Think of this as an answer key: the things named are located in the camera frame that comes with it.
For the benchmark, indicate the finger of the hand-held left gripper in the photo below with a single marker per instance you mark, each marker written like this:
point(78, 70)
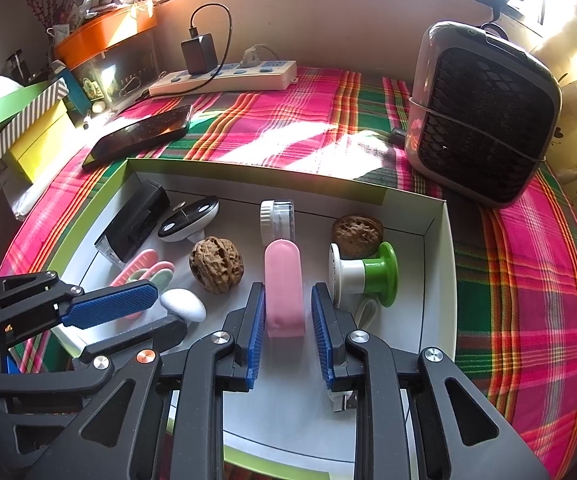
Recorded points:
point(168, 332)
point(108, 302)

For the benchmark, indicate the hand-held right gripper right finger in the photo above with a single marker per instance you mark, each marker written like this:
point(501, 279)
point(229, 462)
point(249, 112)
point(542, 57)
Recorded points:
point(321, 340)

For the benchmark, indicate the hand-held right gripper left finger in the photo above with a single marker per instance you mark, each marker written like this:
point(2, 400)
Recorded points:
point(256, 340)

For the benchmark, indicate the grey mushroom-shaped hook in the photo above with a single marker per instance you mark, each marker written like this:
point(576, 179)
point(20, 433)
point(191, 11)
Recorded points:
point(183, 302)

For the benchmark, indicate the pink green clip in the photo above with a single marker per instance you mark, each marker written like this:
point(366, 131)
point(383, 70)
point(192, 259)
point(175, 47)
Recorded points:
point(143, 265)

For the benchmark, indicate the pink oblong case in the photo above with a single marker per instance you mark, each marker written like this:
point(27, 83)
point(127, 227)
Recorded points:
point(283, 285)

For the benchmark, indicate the green white cardboard box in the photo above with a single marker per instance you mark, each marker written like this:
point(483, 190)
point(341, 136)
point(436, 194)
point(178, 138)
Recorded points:
point(288, 410)

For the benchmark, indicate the brown walnut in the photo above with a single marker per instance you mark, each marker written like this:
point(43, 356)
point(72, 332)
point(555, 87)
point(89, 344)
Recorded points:
point(356, 232)
point(217, 266)

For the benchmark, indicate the black flashlight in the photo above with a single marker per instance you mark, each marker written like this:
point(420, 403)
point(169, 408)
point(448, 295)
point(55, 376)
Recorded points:
point(133, 220)

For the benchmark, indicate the green white spool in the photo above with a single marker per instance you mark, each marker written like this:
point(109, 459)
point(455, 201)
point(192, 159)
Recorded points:
point(383, 275)

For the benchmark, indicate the white round container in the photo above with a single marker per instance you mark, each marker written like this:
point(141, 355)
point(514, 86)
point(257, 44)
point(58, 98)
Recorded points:
point(271, 225)

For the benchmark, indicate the black oval disc metal buttons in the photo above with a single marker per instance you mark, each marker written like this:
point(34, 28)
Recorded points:
point(193, 210)

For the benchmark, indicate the yellow cardboard box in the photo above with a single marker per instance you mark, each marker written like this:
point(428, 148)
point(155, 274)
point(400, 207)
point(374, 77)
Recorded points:
point(38, 150)

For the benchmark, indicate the black remote control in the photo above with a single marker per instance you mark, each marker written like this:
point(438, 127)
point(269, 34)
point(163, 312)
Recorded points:
point(138, 135)

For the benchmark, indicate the striped cardboard box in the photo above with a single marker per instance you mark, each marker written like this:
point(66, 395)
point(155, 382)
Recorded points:
point(23, 125)

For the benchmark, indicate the small labelled jar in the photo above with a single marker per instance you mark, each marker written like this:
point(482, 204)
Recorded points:
point(94, 91)

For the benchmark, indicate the teal small box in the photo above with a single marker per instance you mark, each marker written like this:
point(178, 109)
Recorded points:
point(72, 87)

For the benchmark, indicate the white tissue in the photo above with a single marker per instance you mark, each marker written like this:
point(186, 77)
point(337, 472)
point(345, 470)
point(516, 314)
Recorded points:
point(6, 85)

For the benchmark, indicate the white power strip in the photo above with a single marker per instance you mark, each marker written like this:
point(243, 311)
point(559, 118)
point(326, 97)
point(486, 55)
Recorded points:
point(268, 77)

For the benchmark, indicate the black charger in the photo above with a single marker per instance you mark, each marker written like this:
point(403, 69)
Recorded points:
point(199, 55)

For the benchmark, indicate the orange tray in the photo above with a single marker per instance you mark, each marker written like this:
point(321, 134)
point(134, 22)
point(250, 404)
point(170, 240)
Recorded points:
point(108, 32)

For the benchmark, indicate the small desktop heater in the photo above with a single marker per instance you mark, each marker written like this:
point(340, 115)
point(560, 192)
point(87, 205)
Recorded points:
point(483, 120)

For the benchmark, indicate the white plug adapter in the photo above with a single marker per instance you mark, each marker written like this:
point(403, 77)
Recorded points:
point(253, 56)

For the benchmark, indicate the black window hook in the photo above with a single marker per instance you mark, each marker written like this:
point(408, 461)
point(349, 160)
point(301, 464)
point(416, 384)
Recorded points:
point(504, 0)

